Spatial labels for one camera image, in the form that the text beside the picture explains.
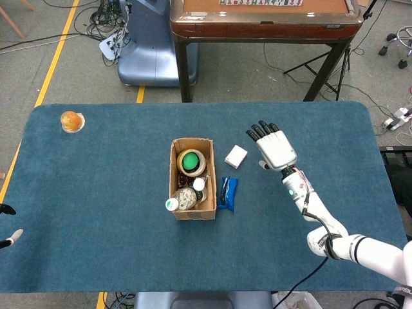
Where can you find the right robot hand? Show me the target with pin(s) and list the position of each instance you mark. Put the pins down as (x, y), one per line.
(277, 149)

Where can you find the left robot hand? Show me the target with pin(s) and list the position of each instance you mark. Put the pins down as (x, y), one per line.
(6, 209)

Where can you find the small white box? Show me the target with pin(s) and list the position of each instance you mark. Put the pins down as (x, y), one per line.
(236, 156)

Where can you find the yellow tape roll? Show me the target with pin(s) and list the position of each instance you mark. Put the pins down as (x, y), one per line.
(201, 164)

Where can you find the green ball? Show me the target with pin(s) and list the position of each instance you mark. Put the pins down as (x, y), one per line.
(189, 162)

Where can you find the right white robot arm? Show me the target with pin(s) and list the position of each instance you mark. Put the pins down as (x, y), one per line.
(370, 249)

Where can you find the open cardboard box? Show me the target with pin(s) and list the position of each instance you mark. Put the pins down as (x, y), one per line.
(196, 215)

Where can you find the blue snack packet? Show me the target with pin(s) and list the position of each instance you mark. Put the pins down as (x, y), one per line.
(228, 194)

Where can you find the black tripod stand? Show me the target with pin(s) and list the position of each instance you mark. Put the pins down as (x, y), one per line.
(325, 83)

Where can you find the green label bottle white cap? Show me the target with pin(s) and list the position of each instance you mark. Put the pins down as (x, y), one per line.
(199, 184)

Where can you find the dark red grape bunch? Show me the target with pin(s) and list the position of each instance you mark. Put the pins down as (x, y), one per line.
(184, 181)

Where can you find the clear plastic bottle white cap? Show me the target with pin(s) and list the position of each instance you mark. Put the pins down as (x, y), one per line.
(185, 199)

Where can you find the blue felt table mat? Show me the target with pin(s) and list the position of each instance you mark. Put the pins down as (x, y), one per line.
(112, 193)

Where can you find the orange bread on plate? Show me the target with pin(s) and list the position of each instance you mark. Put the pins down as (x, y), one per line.
(71, 120)

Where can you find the brown mahjong table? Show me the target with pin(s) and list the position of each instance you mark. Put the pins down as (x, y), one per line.
(264, 30)

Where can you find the white power strip grey switches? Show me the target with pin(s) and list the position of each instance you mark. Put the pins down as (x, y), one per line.
(397, 117)

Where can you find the black equipment case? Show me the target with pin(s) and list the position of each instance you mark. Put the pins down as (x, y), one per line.
(400, 170)

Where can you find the row of mahjong tiles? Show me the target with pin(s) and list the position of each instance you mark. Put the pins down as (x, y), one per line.
(260, 2)

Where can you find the clear plastic bag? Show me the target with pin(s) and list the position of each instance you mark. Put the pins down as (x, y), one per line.
(302, 301)

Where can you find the blue-grey robot torso base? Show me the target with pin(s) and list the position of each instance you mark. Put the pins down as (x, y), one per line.
(199, 301)

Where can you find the chrome wheeled stool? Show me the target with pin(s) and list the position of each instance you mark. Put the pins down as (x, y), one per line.
(406, 33)

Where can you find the wooden chair leg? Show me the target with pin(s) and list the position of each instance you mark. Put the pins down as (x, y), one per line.
(13, 22)

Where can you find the white power strip with plugs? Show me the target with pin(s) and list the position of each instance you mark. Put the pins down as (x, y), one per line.
(107, 48)

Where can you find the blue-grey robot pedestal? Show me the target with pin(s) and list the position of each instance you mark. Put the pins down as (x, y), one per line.
(151, 48)

